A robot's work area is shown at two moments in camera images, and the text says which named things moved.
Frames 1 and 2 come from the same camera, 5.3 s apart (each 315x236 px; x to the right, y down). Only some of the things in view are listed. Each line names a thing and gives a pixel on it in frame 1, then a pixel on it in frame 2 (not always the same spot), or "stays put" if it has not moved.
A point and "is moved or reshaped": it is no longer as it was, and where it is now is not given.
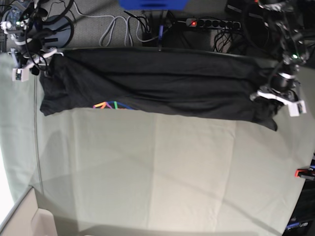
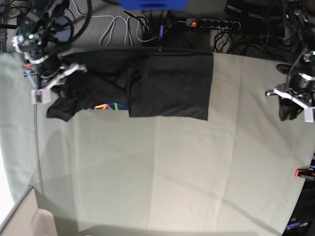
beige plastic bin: x=27 y=220 stays put
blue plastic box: x=153 y=5 stays put
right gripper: x=284 y=81 to x=299 y=85
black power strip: x=214 y=23 stays put
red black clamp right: x=309 y=173 stays put
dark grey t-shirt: x=206 y=84 is moved or reshaped
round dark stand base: x=63 y=29 stays put
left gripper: x=35 y=47 to x=52 y=64
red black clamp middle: x=161 y=29 stays put
